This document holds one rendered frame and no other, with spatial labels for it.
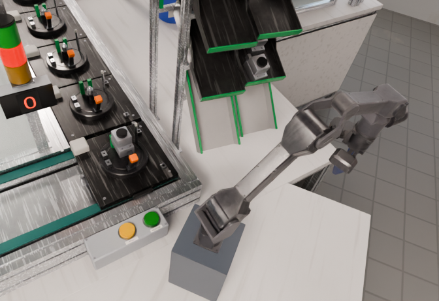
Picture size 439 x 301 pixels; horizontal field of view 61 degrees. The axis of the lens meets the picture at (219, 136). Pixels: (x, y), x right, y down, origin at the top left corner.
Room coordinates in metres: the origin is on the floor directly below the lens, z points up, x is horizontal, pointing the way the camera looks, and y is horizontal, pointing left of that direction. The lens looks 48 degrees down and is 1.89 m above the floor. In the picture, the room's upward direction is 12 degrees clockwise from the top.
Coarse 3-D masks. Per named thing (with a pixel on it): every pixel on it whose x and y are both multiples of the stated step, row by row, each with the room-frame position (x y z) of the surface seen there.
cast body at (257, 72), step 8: (248, 56) 0.91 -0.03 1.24; (256, 56) 0.88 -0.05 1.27; (264, 56) 0.89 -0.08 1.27; (248, 64) 0.88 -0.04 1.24; (256, 64) 0.86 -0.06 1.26; (264, 64) 0.86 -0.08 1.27; (248, 72) 0.87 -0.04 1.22; (256, 72) 0.84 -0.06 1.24; (264, 72) 0.87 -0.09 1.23; (256, 80) 0.85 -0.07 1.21
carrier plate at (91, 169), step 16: (128, 128) 0.78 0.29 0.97; (144, 128) 0.79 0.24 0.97; (96, 144) 0.69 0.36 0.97; (144, 144) 0.72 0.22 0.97; (80, 160) 0.62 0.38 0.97; (96, 160) 0.63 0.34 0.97; (160, 160) 0.68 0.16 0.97; (96, 176) 0.57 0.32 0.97; (144, 176) 0.61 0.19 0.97; (160, 176) 0.62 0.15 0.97; (176, 176) 0.64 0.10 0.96; (96, 192) 0.52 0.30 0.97; (112, 192) 0.54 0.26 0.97; (128, 192) 0.55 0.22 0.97
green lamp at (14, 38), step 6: (12, 24) 0.61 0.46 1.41; (0, 30) 0.59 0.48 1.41; (6, 30) 0.60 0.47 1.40; (12, 30) 0.61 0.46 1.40; (0, 36) 0.59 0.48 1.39; (6, 36) 0.59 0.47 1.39; (12, 36) 0.60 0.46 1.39; (18, 36) 0.62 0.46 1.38; (0, 42) 0.59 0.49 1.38; (6, 42) 0.59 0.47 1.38; (12, 42) 0.60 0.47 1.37; (18, 42) 0.61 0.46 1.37; (6, 48) 0.59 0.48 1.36
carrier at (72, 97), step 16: (96, 80) 0.96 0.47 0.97; (112, 80) 0.98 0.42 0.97; (64, 96) 0.85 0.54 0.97; (80, 96) 0.85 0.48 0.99; (112, 96) 0.88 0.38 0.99; (64, 112) 0.78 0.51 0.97; (80, 112) 0.78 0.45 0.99; (96, 112) 0.79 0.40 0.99; (112, 112) 0.83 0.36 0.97; (128, 112) 0.84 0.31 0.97; (64, 128) 0.72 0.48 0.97; (80, 128) 0.73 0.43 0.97; (96, 128) 0.75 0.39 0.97; (112, 128) 0.77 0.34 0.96
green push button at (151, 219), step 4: (148, 212) 0.50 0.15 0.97; (152, 212) 0.50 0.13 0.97; (144, 216) 0.48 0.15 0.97; (148, 216) 0.49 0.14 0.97; (152, 216) 0.49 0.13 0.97; (156, 216) 0.49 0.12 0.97; (144, 220) 0.47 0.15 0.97; (148, 220) 0.47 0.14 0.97; (152, 220) 0.48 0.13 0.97; (156, 220) 0.48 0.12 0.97; (148, 224) 0.46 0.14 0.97; (152, 224) 0.47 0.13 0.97; (156, 224) 0.47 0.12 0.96
